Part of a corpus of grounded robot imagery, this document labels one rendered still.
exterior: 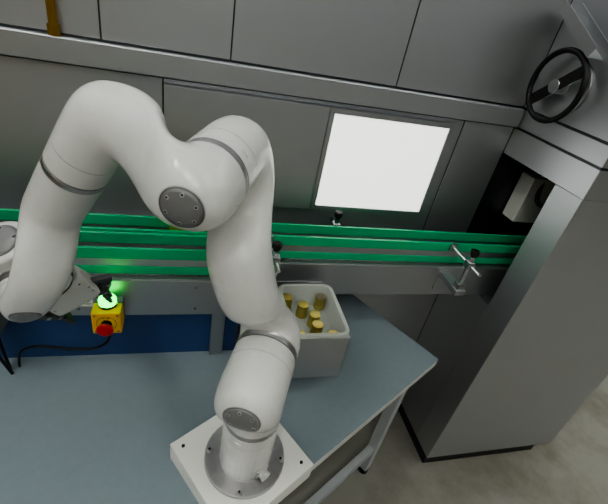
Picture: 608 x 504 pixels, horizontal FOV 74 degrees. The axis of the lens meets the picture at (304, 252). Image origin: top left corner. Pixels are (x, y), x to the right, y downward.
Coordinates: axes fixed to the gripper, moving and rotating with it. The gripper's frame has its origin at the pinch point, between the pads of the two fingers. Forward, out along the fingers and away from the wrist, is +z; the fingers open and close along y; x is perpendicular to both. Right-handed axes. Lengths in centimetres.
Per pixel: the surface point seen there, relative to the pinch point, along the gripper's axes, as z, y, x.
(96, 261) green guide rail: 3.5, -5.3, -12.9
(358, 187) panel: 22, -85, -2
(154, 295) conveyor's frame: 14.3, -12.4, -1.8
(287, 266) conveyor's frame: 25, -50, 7
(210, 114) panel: -7, -51, -31
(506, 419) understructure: 104, -106, 92
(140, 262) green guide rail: 6.2, -14.1, -8.0
